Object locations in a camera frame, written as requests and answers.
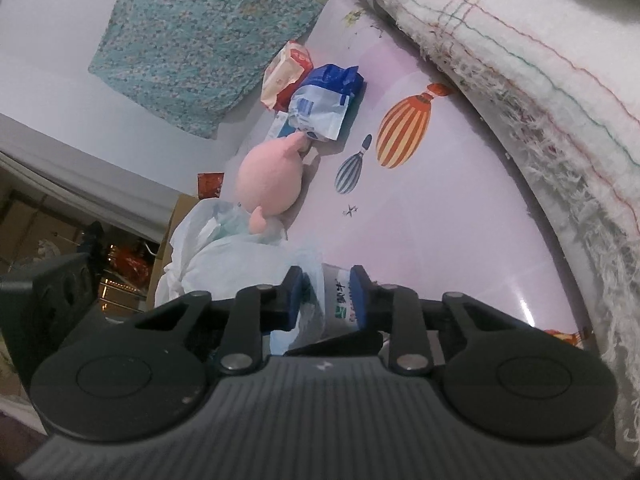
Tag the white plastic bag blue print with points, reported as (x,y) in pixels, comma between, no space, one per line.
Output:
(225,265)

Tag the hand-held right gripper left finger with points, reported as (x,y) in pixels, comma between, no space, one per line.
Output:
(294,300)

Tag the orange plastic bag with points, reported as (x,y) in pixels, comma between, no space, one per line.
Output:
(130,265)

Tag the white fringed blanket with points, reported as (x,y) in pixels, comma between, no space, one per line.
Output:
(525,50)

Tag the red snack bag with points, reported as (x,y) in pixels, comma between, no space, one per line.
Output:
(210,185)

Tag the brown cardboard box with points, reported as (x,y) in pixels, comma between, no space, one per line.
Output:
(175,230)

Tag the blue white packet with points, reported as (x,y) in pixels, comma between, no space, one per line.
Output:
(325,100)

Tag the blue floral cloth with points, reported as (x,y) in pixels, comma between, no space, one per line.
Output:
(200,35)

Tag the white tissue packet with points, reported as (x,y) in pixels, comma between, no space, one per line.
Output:
(335,300)

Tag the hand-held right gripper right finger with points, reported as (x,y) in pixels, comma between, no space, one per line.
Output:
(359,300)

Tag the red pink wet wipes packet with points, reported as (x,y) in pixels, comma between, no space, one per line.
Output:
(287,75)

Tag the small blue white box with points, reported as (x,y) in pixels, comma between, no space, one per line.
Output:
(280,125)

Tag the pink plush toy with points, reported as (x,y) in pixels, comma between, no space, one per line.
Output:
(270,175)

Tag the white curtain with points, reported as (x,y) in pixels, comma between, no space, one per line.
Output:
(75,160)

